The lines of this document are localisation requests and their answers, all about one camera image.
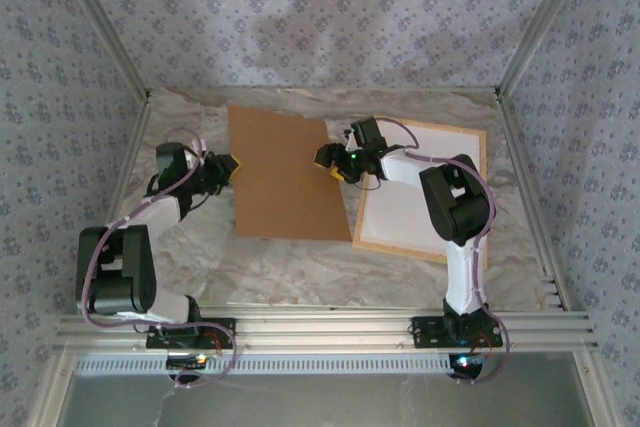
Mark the brown backing board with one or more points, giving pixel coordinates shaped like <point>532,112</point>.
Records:
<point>285,182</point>

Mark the seaside photo print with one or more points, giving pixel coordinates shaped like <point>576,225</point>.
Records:
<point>400,217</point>

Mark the light wooden picture frame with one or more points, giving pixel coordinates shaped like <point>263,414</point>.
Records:
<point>400,252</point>

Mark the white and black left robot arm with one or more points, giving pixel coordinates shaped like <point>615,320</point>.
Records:
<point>120,267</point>

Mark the small controller board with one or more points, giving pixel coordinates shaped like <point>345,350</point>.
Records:
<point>467,364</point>
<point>187,361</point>

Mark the grey metal panel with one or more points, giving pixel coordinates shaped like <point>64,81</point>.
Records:
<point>320,402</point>

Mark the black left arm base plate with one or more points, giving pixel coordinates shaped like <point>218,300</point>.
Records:
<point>225,323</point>

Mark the aluminium mounting rail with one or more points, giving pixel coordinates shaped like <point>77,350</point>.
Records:
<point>320,329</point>

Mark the aluminium corner post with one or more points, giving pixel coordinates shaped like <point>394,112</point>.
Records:
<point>103,22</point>
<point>542,22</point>

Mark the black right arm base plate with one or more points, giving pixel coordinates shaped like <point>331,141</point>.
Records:
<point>425,332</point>

